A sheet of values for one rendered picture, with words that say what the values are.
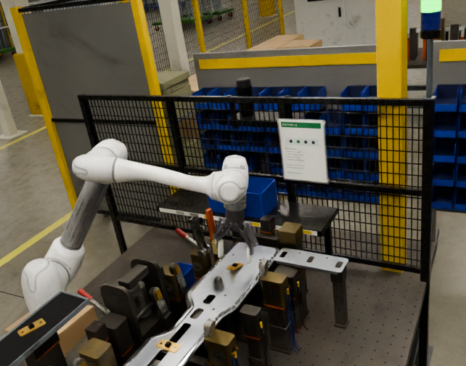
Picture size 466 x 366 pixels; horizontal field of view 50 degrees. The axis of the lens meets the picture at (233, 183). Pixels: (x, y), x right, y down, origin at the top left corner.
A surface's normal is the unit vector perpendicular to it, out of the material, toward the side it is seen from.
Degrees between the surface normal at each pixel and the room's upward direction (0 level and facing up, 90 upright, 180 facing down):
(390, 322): 0
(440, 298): 0
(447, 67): 90
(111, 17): 90
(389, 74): 90
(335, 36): 90
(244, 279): 0
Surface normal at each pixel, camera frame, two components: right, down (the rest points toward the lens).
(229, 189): 0.06, 0.22
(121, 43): -0.45, 0.43
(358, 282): -0.14, -0.90
